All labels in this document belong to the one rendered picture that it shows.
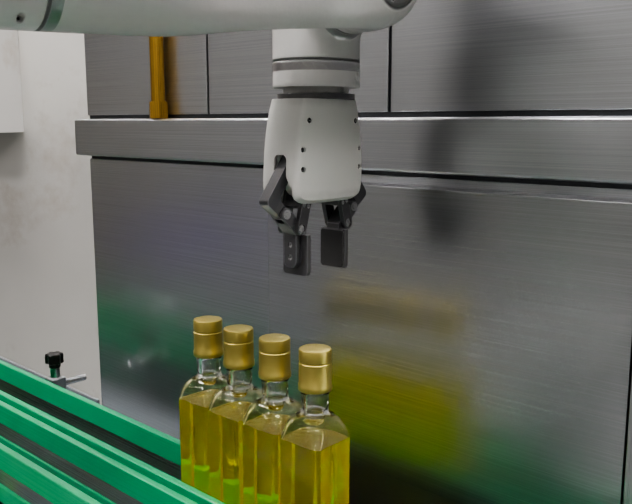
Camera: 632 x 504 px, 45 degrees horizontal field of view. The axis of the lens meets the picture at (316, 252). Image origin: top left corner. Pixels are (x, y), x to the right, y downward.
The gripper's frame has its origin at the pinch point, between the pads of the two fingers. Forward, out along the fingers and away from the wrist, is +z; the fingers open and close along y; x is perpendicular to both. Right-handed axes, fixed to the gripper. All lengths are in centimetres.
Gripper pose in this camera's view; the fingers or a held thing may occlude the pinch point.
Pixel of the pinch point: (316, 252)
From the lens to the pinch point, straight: 77.1
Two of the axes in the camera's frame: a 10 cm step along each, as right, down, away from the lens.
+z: 0.0, 9.9, 1.6
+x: 7.5, 1.1, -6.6
